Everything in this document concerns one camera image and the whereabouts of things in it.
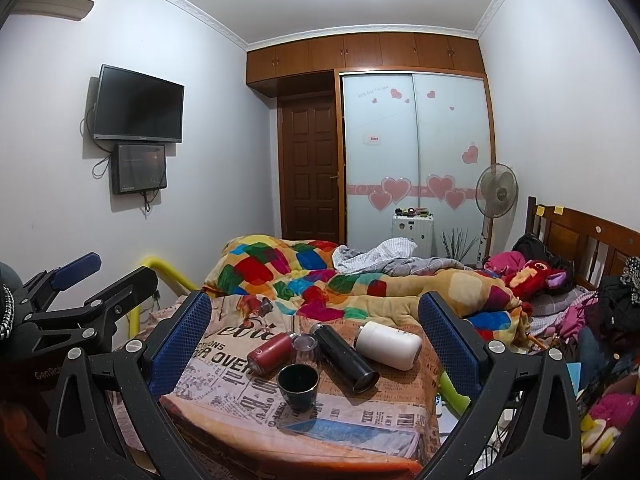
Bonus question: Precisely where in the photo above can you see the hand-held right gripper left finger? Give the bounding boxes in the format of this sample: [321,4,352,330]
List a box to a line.
[45,291,214,480]

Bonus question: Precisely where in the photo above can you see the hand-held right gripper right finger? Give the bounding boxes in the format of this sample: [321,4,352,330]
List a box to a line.
[414,291,584,480]

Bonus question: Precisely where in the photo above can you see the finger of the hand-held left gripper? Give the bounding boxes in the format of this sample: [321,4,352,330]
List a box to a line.
[27,266,161,361]
[19,252,103,322]

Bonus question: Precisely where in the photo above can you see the black thermos cup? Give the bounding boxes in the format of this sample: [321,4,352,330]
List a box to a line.
[309,323,380,395]

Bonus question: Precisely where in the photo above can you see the clear glass cup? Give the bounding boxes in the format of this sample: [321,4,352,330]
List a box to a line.
[291,332,321,366]

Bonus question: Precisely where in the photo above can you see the dark green cup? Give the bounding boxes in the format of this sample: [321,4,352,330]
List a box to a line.
[276,364,320,412]

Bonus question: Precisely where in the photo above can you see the white thermos bottle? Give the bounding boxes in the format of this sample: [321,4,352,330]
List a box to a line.
[354,320,424,365]

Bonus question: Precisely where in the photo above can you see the newspaper print cloth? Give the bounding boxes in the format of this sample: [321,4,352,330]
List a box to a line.
[160,292,447,467]

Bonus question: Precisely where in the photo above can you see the red metal bottle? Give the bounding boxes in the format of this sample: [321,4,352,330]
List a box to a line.
[247,331,295,375]

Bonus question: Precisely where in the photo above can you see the pink garment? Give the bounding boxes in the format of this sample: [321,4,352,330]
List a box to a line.
[482,252,527,274]

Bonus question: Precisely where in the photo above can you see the dark dried twigs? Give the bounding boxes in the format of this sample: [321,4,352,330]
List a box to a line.
[439,227,482,266]

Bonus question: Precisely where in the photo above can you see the grey striped cloth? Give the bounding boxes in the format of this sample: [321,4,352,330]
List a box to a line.
[332,239,469,276]

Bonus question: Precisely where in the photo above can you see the red plush toy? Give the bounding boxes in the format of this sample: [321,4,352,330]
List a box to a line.
[502,258,577,297]

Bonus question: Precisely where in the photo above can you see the colourful patchwork quilt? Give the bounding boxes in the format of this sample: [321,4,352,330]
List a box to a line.
[202,234,532,347]

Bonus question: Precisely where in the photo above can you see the small white cabinet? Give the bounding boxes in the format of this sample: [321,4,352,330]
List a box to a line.
[391,206,434,261]

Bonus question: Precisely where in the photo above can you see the black garment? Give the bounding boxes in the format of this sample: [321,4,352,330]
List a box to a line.
[512,232,552,262]

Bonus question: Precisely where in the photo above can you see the pile of clothes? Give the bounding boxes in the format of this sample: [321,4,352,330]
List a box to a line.
[529,257,640,433]

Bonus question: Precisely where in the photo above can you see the white standing fan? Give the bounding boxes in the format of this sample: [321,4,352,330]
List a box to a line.
[474,163,519,267]

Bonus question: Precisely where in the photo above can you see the wooden headboard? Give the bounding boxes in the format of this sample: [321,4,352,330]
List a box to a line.
[525,196,640,292]

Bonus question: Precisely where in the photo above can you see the frosted sliding wardrobe door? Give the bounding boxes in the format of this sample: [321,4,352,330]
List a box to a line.
[341,73,419,249]
[413,72,491,267]

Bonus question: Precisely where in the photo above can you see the brown wooden door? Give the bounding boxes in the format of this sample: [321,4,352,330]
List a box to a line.
[278,96,342,244]

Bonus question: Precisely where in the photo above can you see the wooden overhead cabinet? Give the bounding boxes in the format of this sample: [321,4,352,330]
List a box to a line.
[245,32,489,100]

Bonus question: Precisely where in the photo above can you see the black television cable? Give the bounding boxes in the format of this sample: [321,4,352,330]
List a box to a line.
[81,102,114,179]

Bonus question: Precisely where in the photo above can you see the small black wall monitor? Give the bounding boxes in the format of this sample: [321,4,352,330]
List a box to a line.
[111,143,168,196]

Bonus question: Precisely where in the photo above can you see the black wall television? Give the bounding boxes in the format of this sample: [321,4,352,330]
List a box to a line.
[91,64,185,144]

